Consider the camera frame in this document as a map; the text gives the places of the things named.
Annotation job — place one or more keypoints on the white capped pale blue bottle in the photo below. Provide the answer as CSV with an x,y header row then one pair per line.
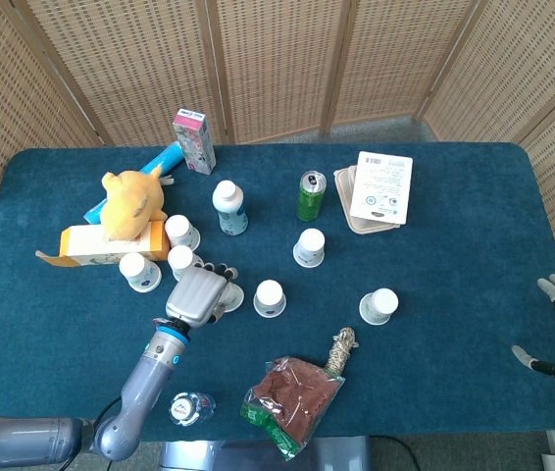
x,y
230,206

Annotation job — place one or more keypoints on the white printed card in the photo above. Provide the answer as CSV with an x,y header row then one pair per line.
x,y
380,186

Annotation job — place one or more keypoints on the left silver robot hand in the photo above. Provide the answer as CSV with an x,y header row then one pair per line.
x,y
196,294

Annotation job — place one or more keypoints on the beige takeaway container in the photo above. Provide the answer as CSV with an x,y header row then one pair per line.
x,y
343,189

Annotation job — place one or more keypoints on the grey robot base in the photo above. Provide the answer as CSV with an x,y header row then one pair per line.
x,y
199,456

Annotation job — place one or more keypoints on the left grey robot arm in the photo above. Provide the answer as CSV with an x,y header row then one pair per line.
x,y
150,378

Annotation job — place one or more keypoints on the white floral paper cup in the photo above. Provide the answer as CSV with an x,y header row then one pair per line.
x,y
182,257
380,304
269,294
179,228
311,243
234,298

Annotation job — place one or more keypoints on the upside-down white paper cup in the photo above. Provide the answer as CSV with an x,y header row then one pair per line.
x,y
135,267

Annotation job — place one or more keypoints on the woven rattan folding screen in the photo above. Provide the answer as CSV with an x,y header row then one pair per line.
x,y
277,59

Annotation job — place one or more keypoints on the light blue roll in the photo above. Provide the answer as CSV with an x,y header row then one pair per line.
x,y
165,157

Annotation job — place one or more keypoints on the tall floral pink carton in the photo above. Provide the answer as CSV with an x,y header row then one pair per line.
x,y
194,142

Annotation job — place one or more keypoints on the orange white tissue box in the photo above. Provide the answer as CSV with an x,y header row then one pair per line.
x,y
86,243

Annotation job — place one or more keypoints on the clear plastic water bottle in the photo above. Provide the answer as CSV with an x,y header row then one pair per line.
x,y
186,409

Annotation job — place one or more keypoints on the yellow plush toy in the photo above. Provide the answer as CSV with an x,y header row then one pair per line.
x,y
130,206

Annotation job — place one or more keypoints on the green drink can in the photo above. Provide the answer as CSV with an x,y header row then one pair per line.
x,y
310,201

